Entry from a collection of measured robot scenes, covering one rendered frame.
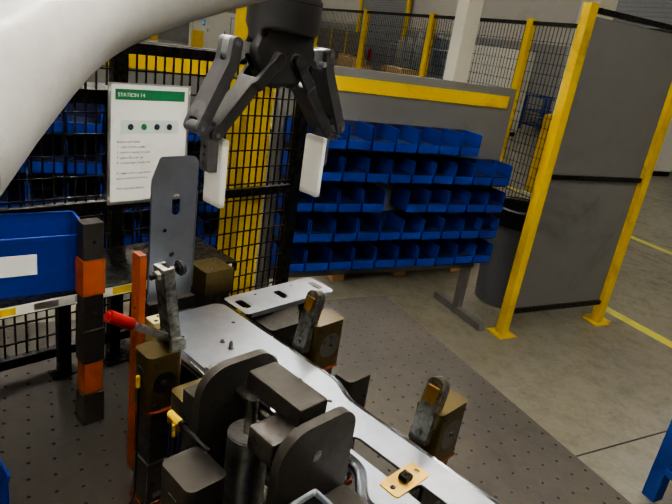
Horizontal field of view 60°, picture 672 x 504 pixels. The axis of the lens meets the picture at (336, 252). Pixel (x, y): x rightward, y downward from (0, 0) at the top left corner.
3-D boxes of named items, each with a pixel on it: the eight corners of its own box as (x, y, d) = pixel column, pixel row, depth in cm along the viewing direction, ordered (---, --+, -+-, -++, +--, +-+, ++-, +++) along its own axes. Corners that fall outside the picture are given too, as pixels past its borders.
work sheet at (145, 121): (184, 198, 164) (191, 86, 154) (107, 205, 149) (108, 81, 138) (181, 196, 166) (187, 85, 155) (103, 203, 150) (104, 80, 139)
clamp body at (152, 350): (175, 500, 120) (185, 350, 107) (130, 523, 113) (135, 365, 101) (159, 481, 124) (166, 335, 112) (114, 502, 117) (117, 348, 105)
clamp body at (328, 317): (333, 440, 145) (355, 316, 133) (298, 459, 136) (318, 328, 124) (316, 426, 149) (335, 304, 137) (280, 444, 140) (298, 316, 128)
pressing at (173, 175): (191, 293, 142) (200, 155, 130) (147, 302, 134) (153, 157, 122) (190, 292, 142) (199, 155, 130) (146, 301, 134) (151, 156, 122)
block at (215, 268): (222, 389, 157) (234, 267, 145) (197, 399, 152) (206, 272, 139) (206, 375, 162) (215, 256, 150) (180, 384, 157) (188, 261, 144)
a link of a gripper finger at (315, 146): (305, 133, 68) (310, 133, 69) (298, 190, 70) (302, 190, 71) (323, 138, 66) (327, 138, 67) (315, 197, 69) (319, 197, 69)
